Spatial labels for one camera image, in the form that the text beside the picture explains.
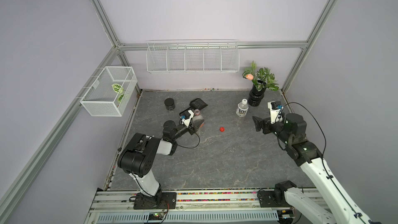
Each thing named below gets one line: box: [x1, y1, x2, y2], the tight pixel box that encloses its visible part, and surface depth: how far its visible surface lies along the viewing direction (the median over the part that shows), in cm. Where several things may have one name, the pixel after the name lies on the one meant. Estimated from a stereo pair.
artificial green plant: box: [242, 60, 280, 92], surface depth 94 cm
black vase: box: [247, 84, 267, 107], surface depth 108 cm
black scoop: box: [179, 98, 208, 119], surface depth 111 cm
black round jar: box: [164, 97, 176, 111], surface depth 111 cm
